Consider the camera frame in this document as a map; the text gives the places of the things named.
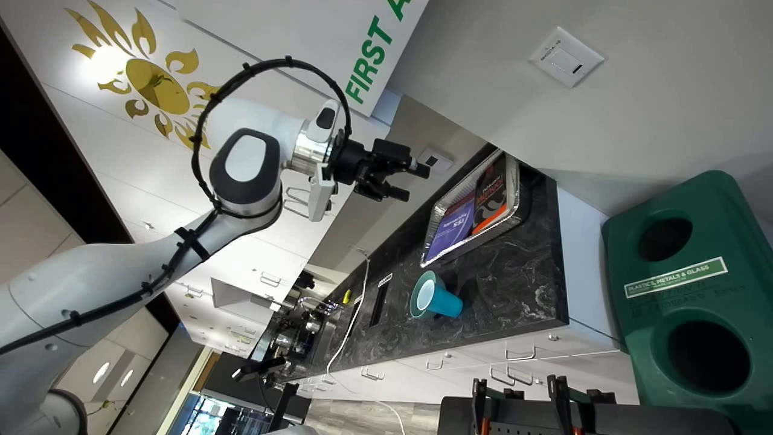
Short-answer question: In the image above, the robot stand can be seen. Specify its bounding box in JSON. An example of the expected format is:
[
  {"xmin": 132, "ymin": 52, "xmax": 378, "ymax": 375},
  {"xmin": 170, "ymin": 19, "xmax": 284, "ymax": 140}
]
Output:
[{"xmin": 438, "ymin": 396, "xmax": 739, "ymax": 435}]

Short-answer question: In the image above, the row of coffee machines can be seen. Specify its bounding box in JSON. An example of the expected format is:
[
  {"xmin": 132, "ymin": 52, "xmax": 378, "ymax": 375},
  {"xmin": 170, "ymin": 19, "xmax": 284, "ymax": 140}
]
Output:
[{"xmin": 266, "ymin": 272, "xmax": 345, "ymax": 378}]

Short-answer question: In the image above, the black and orange packet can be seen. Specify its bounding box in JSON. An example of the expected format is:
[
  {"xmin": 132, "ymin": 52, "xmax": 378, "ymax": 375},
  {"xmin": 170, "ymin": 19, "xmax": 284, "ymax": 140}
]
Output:
[{"xmin": 471, "ymin": 163, "xmax": 508, "ymax": 236}]

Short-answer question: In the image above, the window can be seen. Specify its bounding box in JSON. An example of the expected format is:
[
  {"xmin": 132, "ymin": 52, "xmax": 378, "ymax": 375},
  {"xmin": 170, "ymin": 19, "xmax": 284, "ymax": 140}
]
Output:
[{"xmin": 172, "ymin": 391, "xmax": 272, "ymax": 435}]

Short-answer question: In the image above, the aluminium foil tray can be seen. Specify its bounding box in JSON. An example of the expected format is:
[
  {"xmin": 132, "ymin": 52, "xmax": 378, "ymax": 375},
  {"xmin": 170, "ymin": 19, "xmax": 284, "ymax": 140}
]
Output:
[{"xmin": 420, "ymin": 149, "xmax": 521, "ymax": 268}]

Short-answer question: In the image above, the green recycling bin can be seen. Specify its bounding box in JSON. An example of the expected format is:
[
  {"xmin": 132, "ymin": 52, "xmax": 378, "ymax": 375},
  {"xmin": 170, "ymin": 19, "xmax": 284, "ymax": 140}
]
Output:
[{"xmin": 601, "ymin": 170, "xmax": 773, "ymax": 433}]

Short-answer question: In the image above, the black clamp with orange handle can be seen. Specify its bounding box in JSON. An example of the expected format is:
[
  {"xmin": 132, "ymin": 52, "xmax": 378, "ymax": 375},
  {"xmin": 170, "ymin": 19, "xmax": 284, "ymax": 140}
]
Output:
[
  {"xmin": 470, "ymin": 378, "xmax": 490, "ymax": 435},
  {"xmin": 547, "ymin": 374, "xmax": 588, "ymax": 435}
]

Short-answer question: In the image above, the white wall socket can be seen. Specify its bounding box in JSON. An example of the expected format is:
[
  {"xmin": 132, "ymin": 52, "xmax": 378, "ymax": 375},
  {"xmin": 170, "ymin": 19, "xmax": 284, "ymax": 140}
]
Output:
[{"xmin": 416, "ymin": 147, "xmax": 454, "ymax": 176}]

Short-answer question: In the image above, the white wall switch plate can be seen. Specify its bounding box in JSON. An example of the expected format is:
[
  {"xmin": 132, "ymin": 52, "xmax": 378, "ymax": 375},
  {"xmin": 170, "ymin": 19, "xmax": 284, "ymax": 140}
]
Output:
[{"xmin": 529, "ymin": 26, "xmax": 605, "ymax": 89}]

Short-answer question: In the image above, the teal paper cup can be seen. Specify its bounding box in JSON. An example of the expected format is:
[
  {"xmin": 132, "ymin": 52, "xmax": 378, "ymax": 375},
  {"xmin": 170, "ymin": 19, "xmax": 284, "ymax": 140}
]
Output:
[{"xmin": 409, "ymin": 270, "xmax": 464, "ymax": 320}]

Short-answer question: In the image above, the white cable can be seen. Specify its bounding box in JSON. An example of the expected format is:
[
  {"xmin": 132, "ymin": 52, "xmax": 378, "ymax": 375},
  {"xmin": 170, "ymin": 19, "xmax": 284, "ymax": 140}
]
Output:
[{"xmin": 326, "ymin": 248, "xmax": 406, "ymax": 435}]

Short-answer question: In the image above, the gold flower wall emblem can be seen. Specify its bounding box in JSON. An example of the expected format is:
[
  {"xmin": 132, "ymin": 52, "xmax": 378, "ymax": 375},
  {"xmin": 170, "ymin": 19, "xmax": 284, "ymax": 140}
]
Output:
[{"xmin": 63, "ymin": 0, "xmax": 221, "ymax": 150}]

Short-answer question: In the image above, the camera on mount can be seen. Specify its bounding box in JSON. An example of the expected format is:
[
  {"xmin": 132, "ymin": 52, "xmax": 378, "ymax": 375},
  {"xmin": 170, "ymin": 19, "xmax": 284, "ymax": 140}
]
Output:
[{"xmin": 232, "ymin": 356, "xmax": 300, "ymax": 433}]

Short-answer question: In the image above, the white sign with green letters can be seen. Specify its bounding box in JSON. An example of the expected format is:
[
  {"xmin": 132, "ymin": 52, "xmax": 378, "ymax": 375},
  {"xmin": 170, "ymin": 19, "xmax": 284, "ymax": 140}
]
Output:
[{"xmin": 174, "ymin": 0, "xmax": 431, "ymax": 117}]

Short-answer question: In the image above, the purple packet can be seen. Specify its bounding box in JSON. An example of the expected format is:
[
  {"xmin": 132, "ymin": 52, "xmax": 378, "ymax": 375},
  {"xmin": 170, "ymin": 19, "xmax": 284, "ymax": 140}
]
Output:
[{"xmin": 425, "ymin": 192, "xmax": 478, "ymax": 262}]

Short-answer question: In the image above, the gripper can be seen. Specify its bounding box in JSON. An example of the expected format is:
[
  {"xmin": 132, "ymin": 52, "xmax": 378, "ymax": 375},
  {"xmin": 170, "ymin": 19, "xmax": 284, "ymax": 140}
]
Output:
[{"xmin": 332, "ymin": 138, "xmax": 431, "ymax": 203}]

